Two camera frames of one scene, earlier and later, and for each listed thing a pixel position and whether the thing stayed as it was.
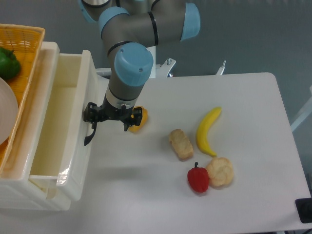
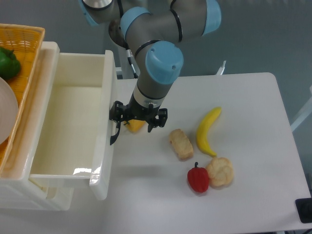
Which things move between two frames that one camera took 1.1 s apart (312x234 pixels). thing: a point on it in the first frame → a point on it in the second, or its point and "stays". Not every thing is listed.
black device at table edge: x=304 y=208 stays
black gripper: x=130 y=116 → x=135 y=111
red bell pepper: x=198 y=178 stays
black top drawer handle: x=87 y=138 → x=113 y=137
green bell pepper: x=9 y=65 stays
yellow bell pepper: x=135 y=128 stays
